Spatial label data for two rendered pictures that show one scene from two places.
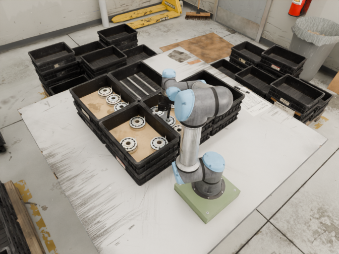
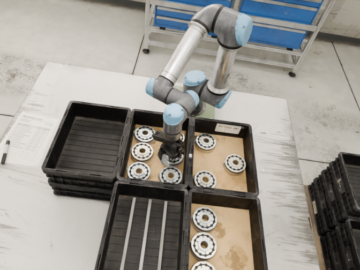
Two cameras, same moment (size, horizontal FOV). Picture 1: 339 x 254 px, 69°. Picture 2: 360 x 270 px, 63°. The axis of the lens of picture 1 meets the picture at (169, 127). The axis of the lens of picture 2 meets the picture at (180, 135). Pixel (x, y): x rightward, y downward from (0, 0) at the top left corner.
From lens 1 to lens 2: 1.79 m
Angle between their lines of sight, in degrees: 77
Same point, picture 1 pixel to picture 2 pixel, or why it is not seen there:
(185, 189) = (210, 114)
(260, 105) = (28, 121)
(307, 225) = not seen: hidden behind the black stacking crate
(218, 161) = (194, 73)
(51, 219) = not seen: outside the picture
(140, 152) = (226, 152)
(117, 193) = (259, 161)
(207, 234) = not seen: hidden behind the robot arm
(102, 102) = (219, 262)
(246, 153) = (124, 103)
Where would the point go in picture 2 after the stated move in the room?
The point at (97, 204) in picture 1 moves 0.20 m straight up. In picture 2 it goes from (280, 165) to (296, 144)
